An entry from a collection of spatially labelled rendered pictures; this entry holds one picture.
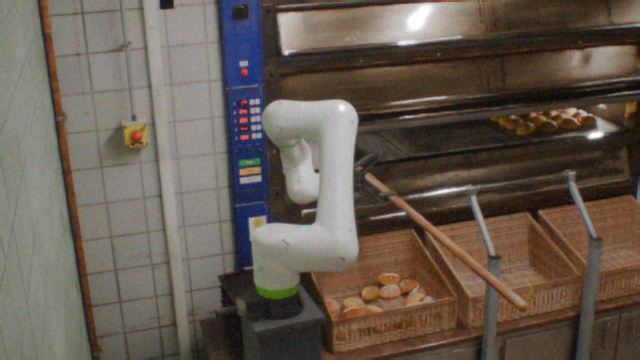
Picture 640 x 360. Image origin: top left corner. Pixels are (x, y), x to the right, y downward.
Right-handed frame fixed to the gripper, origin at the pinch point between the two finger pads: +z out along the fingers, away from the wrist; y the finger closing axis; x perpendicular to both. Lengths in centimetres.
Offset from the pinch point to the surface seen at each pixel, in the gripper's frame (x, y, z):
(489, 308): 5, 61, 40
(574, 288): -4, 66, 89
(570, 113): -86, 13, 140
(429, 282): -33, 66, 32
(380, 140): -89, 16, 31
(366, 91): -55, -18, 11
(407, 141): -82, 16, 43
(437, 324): -9, 73, 25
